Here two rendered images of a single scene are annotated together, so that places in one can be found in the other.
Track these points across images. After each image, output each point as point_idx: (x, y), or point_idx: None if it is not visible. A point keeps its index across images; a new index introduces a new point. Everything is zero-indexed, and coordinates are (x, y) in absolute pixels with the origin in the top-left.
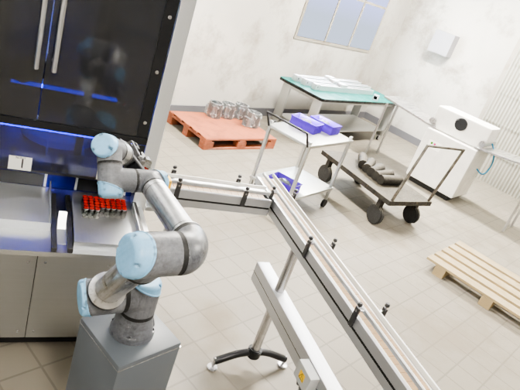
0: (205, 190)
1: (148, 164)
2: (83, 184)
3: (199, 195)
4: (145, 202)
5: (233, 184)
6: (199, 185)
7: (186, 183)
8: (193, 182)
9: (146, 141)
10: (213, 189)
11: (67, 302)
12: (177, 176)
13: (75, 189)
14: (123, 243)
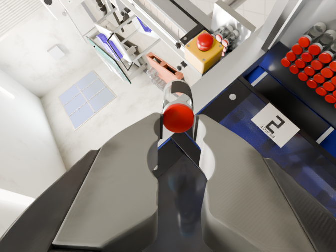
0: (162, 15)
1: (104, 175)
2: (314, 127)
3: (171, 12)
4: (247, 40)
5: (132, 7)
6: (163, 26)
7: (176, 38)
8: (168, 34)
9: (175, 133)
10: (153, 13)
11: None
12: (183, 54)
13: (332, 127)
14: None
